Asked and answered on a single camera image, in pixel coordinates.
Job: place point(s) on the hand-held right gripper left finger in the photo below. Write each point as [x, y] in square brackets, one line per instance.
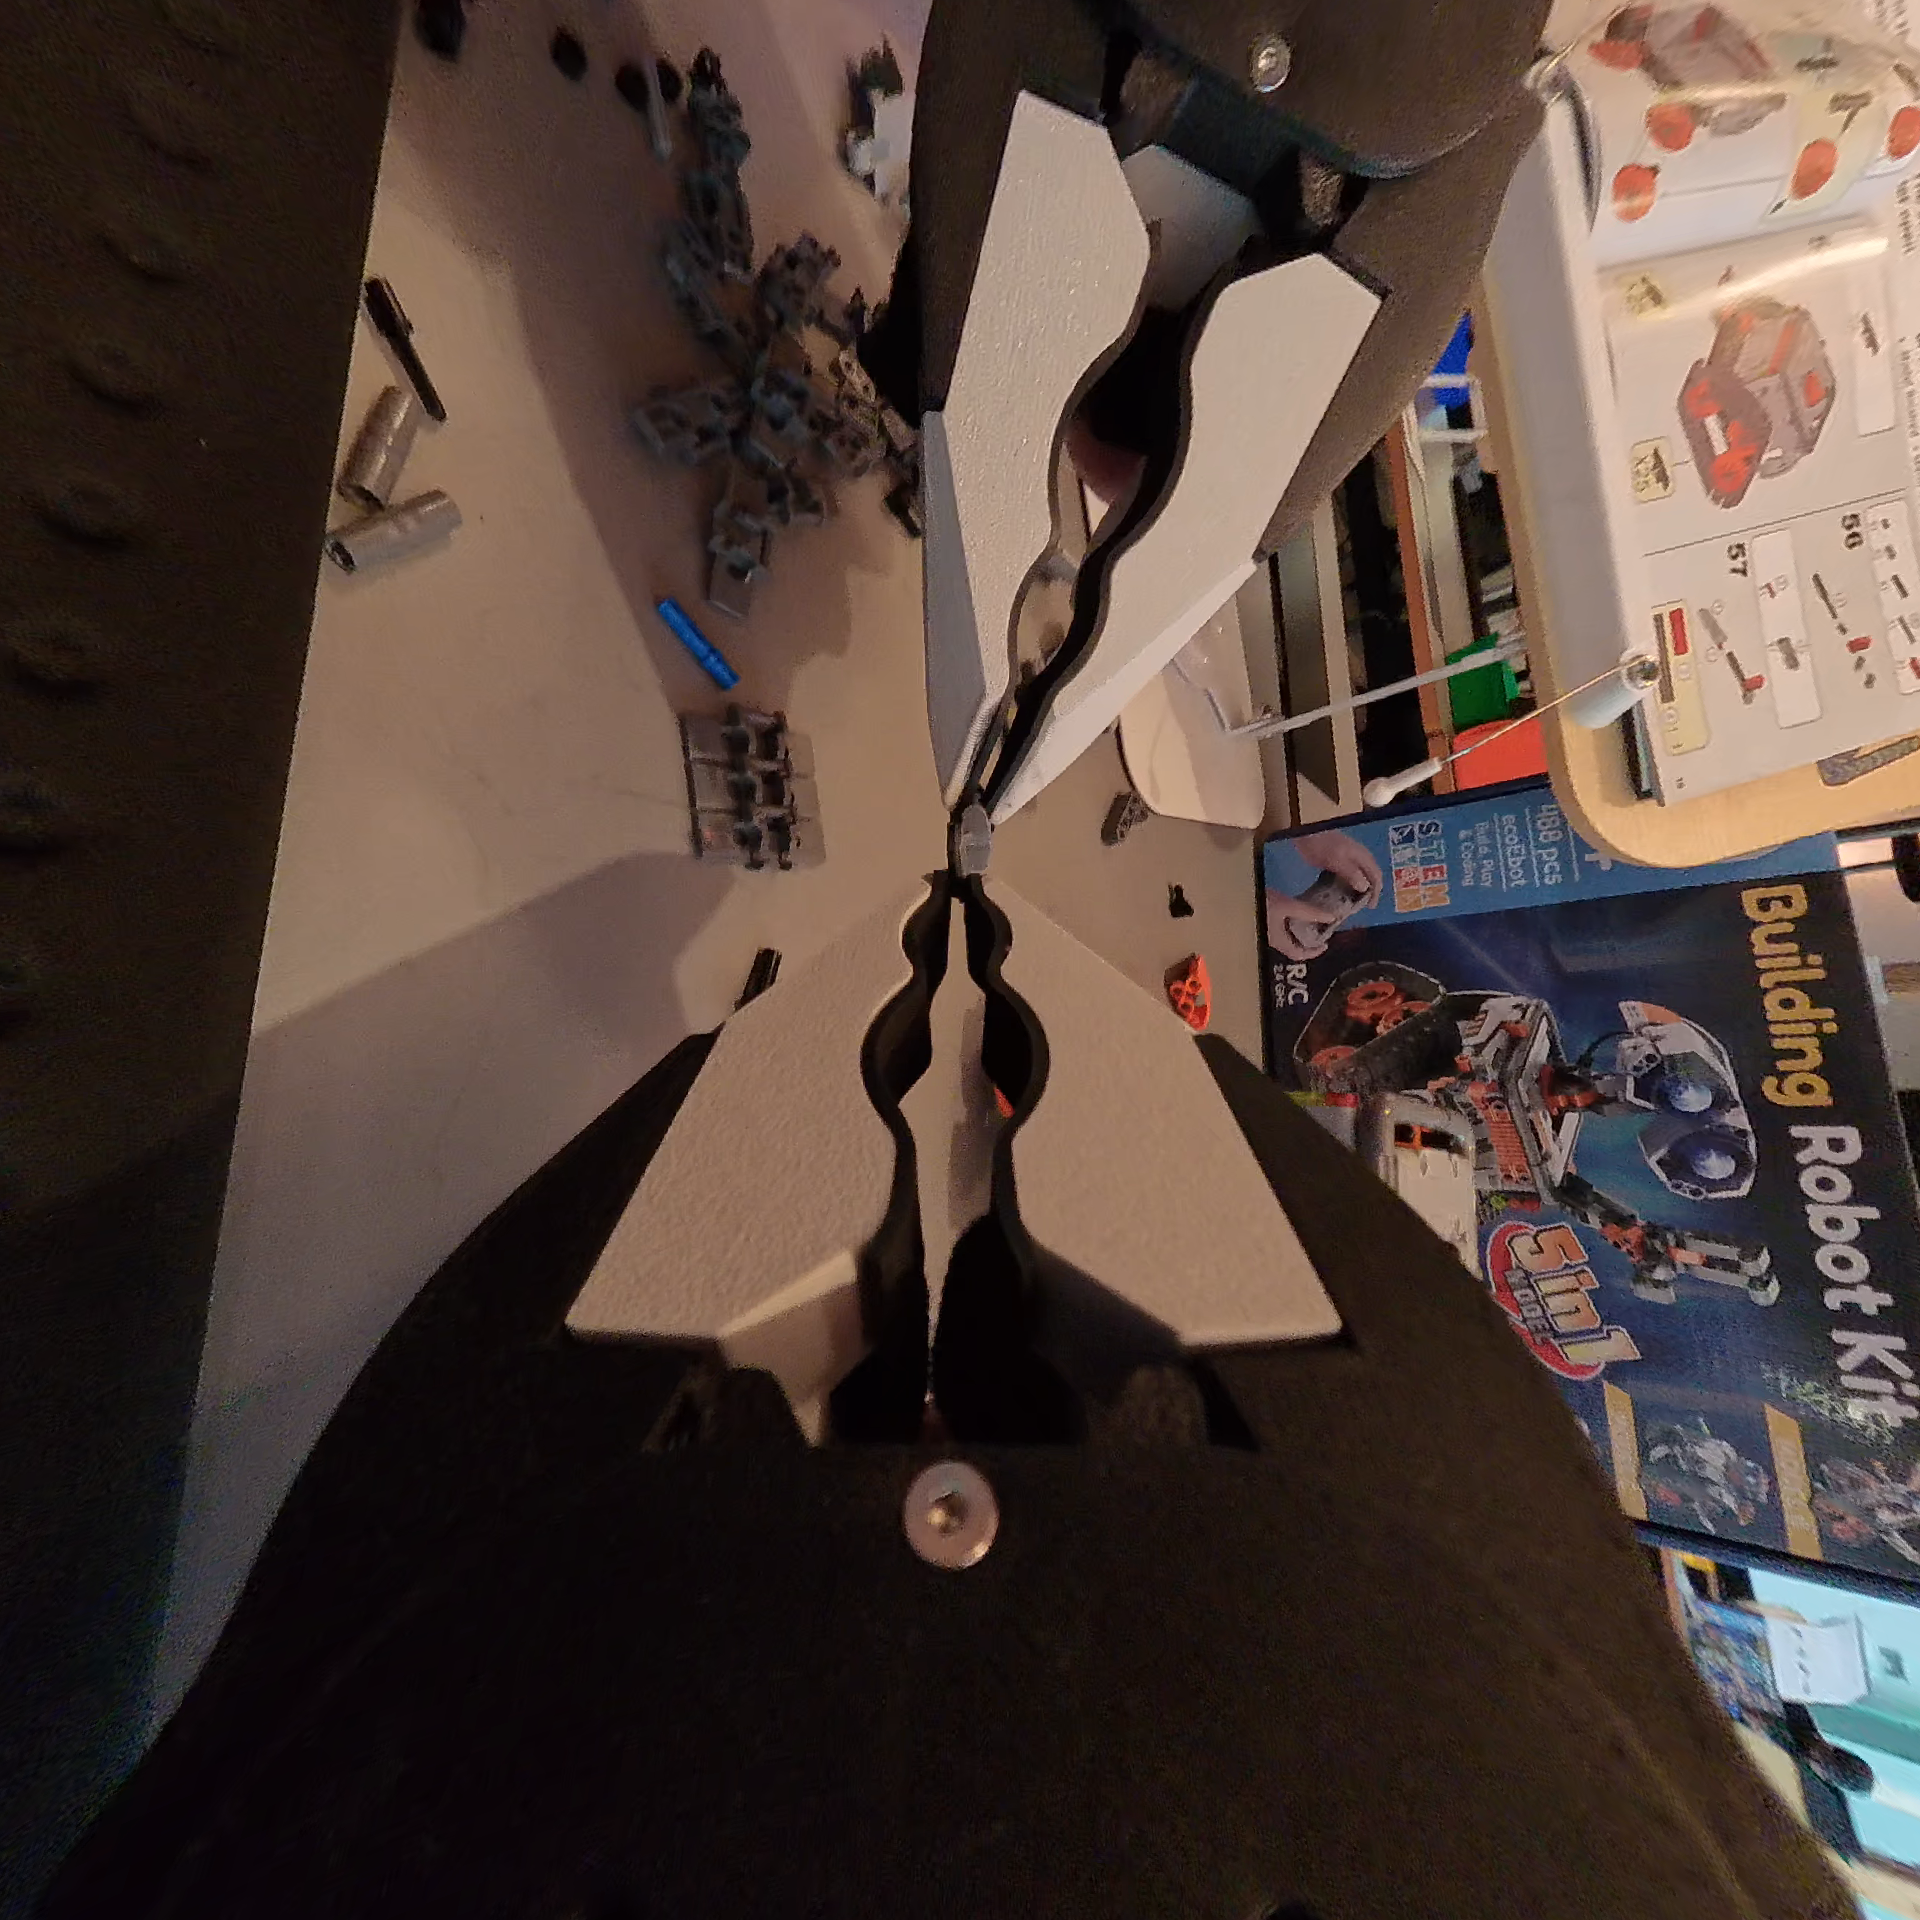
[735, 1202]

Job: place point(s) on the dark grey toy beam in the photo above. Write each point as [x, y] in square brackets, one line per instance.
[1119, 813]

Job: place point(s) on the small blue toy brick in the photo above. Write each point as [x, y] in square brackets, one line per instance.
[693, 637]

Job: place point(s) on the long black toy pin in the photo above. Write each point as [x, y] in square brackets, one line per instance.
[405, 346]

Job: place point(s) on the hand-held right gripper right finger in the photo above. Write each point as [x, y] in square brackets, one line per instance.
[1171, 1185]

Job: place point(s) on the small black toy pin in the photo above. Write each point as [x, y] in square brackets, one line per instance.
[759, 976]

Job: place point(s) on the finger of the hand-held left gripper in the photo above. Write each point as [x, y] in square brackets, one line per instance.
[1022, 301]
[1261, 422]

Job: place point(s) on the blue robot kit box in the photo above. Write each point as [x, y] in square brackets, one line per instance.
[1621, 1142]

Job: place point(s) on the black dimpled mat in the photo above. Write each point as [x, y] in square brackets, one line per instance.
[150, 601]

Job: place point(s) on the grey cylinder toy sleeve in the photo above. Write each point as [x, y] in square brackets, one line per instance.
[394, 533]
[376, 445]

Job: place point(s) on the orange triangular toy piece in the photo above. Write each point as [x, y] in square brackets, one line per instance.
[1190, 986]

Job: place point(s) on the dark grey toy connector plate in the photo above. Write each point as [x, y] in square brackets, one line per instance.
[975, 819]

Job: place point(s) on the printed instruction manual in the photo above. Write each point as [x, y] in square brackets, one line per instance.
[1770, 362]

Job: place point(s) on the pile of dark grey connectors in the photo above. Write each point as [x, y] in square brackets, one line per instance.
[766, 391]

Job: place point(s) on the wooden book stand white base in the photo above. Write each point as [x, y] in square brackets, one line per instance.
[1201, 751]

